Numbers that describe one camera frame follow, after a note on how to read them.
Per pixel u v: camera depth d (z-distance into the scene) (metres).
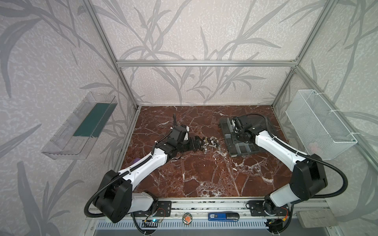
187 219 0.71
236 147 0.96
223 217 0.68
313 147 0.74
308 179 0.43
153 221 0.71
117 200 0.40
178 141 0.64
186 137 0.68
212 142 0.98
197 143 0.74
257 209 0.73
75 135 0.64
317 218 0.68
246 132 0.63
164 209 0.73
